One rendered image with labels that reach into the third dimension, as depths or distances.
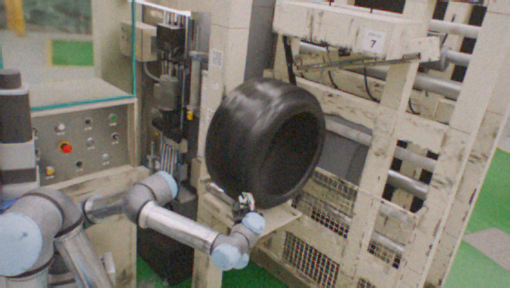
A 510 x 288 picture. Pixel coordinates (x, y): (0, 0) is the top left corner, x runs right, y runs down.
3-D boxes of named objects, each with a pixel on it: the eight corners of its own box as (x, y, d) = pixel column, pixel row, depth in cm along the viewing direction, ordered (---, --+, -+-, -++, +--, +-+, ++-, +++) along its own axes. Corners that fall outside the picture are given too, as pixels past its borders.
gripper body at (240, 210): (250, 197, 155) (248, 219, 144) (256, 214, 159) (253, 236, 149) (231, 200, 156) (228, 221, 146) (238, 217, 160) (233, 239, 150)
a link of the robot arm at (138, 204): (105, 192, 133) (235, 250, 115) (129, 180, 142) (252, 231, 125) (105, 221, 137) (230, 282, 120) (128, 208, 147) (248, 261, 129)
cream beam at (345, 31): (270, 32, 194) (274, 0, 188) (302, 32, 211) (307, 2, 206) (384, 61, 157) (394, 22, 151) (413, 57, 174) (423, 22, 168)
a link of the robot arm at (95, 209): (56, 210, 167) (146, 180, 138) (86, 195, 179) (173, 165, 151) (69, 236, 168) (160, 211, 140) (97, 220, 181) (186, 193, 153)
